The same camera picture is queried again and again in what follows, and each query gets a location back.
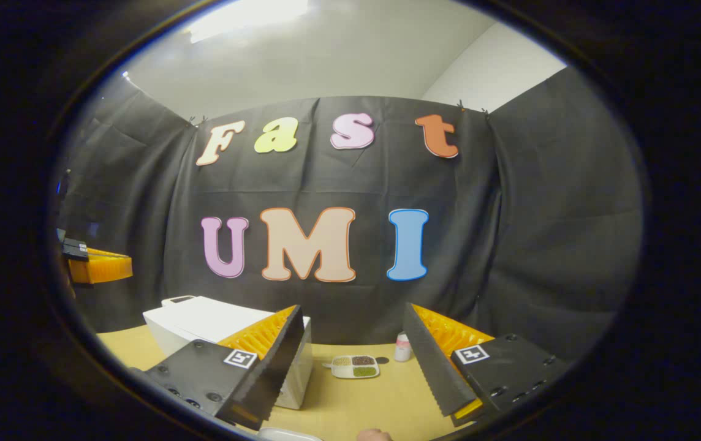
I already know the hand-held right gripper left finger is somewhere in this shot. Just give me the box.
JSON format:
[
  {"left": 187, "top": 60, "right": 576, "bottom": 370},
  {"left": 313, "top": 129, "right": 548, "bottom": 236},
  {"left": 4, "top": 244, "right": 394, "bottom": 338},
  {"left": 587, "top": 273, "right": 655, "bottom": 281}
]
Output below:
[{"left": 142, "top": 304, "right": 305, "bottom": 431}]

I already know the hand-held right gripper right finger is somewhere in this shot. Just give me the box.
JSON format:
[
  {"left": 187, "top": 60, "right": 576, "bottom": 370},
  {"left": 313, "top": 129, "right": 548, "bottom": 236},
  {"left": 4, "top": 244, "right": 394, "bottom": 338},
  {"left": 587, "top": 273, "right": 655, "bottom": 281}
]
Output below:
[{"left": 403, "top": 303, "right": 572, "bottom": 428}]

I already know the white divided dish of beans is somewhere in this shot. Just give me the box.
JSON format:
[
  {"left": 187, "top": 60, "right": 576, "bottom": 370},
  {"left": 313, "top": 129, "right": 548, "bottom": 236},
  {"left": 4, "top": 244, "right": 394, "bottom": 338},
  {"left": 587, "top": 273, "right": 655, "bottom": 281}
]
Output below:
[{"left": 324, "top": 353, "right": 381, "bottom": 380}]

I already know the white microwave oven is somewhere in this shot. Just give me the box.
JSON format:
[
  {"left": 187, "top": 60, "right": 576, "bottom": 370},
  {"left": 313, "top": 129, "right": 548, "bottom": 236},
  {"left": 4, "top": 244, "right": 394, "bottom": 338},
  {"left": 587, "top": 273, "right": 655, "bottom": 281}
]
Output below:
[{"left": 143, "top": 296, "right": 314, "bottom": 410}]

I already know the small bottle with pink label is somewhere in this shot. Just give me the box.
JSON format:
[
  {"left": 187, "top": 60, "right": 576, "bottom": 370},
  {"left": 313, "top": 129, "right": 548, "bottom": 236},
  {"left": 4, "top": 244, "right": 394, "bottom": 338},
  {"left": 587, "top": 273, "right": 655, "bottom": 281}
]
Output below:
[{"left": 393, "top": 331, "right": 413, "bottom": 363}]

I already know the black backdrop cloth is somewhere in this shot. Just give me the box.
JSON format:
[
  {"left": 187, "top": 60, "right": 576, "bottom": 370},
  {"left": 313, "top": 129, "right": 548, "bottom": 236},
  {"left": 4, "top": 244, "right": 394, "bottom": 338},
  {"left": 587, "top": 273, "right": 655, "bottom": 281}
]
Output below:
[{"left": 53, "top": 66, "right": 644, "bottom": 362}]

